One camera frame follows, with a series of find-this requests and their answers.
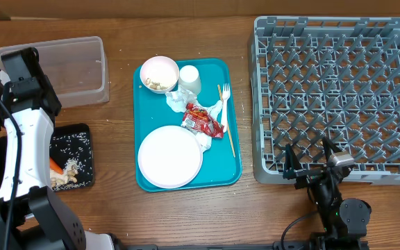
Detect orange carrot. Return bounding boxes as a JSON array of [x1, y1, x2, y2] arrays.
[[49, 158, 64, 175]]

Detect wooden chopstick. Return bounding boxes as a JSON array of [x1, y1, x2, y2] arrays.
[[218, 83, 235, 157]]

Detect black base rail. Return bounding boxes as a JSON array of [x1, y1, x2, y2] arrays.
[[124, 241, 317, 250]]

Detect white plastic cup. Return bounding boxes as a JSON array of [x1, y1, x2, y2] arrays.
[[178, 65, 201, 95]]

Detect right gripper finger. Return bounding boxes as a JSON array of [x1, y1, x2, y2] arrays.
[[322, 137, 342, 161], [283, 144, 302, 179]]

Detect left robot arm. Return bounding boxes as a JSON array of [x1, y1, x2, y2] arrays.
[[0, 47, 123, 249]]

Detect clear plastic bin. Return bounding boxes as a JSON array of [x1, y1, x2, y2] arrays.
[[0, 36, 110, 108]]

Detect white plastic fork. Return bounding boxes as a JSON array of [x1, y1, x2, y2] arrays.
[[221, 83, 231, 133]]

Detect peanut shells pile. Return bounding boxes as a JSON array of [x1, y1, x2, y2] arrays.
[[50, 165, 78, 188]]

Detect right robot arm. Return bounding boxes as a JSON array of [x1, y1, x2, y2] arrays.
[[280, 137, 372, 249]]

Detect black plastic tray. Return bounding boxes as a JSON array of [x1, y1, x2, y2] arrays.
[[0, 123, 95, 192]]

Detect red snack wrapper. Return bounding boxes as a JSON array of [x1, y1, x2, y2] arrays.
[[181, 103, 224, 138]]

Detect pink bowl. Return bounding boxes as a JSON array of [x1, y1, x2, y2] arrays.
[[140, 56, 179, 94]]

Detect crumpled white napkin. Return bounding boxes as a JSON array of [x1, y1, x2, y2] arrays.
[[165, 86, 223, 152]]

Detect white round plate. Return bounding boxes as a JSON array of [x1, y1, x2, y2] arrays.
[[137, 126, 203, 189]]

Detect grey dishwasher rack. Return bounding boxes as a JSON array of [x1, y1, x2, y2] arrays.
[[249, 16, 400, 185]]

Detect teal serving tray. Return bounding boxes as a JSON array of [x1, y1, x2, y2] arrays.
[[133, 58, 242, 190]]

